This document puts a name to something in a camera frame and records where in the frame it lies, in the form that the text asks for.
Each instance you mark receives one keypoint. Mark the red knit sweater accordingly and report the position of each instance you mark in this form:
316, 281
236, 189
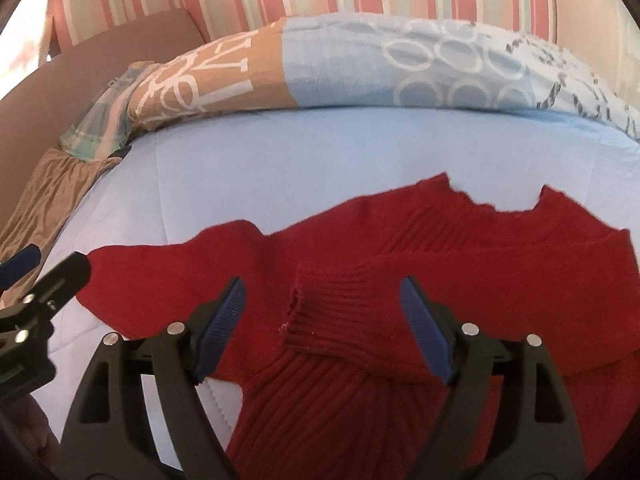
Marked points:
350, 250

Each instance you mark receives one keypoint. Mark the brown bed sheet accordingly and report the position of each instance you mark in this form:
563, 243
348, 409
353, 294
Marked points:
45, 200

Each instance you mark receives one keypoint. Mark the light blue bed quilt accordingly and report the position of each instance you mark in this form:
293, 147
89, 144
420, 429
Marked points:
250, 170

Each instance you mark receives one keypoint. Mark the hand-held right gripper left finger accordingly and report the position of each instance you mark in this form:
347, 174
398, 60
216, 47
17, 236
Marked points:
222, 317

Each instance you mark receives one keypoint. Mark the teal and pink plaid cloth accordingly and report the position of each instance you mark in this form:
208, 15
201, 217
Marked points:
102, 120

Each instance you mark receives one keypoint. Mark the brown board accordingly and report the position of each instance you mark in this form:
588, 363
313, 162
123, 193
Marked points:
75, 80

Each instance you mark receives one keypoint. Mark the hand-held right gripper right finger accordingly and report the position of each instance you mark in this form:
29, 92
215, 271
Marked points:
425, 325

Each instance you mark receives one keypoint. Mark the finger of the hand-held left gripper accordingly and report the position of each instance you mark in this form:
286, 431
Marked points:
65, 277
20, 265

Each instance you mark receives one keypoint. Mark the patterned blue tan pillow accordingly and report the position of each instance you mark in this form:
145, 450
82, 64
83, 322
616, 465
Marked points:
325, 60

